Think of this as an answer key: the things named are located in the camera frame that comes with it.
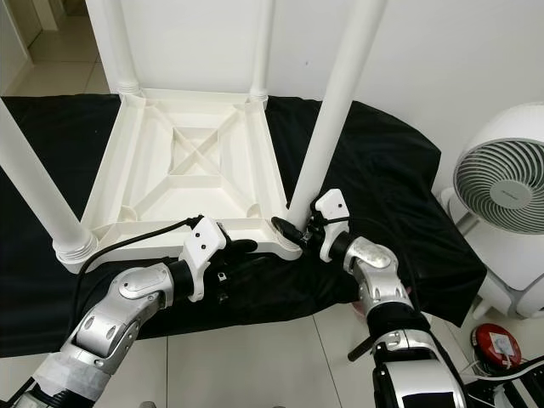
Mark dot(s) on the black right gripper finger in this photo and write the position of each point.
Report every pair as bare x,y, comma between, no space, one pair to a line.
286,229

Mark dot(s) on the white plastic children tabletop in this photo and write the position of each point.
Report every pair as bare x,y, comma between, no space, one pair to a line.
178,153

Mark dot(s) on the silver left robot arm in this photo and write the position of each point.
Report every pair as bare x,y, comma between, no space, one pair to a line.
119,314

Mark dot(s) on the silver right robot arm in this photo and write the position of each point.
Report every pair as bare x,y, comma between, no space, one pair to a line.
382,285

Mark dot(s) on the pink object under table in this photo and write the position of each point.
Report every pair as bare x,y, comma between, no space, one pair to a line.
361,304

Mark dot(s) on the black table cloth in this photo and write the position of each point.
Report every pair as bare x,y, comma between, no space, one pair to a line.
408,161

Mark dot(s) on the black metal rod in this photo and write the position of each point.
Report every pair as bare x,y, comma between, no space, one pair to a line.
359,348

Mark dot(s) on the white round fan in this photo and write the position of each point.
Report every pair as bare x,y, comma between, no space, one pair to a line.
497,183

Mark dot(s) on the red round floor device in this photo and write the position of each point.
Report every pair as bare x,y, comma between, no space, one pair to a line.
495,347

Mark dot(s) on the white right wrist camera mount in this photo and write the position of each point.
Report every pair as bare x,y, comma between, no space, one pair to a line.
331,206

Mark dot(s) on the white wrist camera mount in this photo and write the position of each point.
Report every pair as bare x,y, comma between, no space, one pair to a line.
208,240
331,206

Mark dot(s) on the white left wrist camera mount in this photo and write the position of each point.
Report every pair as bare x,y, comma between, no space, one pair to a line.
208,240

